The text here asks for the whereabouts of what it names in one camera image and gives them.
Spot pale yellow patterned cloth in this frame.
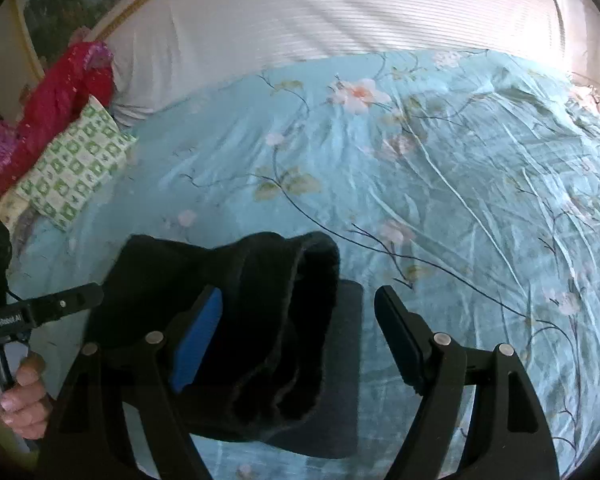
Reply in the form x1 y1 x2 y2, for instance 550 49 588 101
0 192 43 238

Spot red floral quilt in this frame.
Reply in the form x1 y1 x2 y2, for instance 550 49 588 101
0 40 116 213

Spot black pants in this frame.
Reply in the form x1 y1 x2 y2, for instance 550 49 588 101
82 231 364 461

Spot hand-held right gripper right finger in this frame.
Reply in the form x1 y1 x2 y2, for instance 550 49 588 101
374 285 561 480

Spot light blue floral bed sheet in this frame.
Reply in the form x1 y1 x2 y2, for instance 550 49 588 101
5 49 600 480

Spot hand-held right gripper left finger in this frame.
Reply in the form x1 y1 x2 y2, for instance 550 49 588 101
35 285 224 480

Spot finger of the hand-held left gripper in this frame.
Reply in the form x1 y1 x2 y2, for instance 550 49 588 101
30 282 105 328

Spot white striped quilt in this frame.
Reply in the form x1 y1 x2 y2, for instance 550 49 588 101
92 0 600 128

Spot green patterned pillow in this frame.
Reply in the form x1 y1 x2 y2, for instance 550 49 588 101
17 95 138 233

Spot person's left hand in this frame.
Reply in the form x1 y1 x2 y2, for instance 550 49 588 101
0 352 51 442

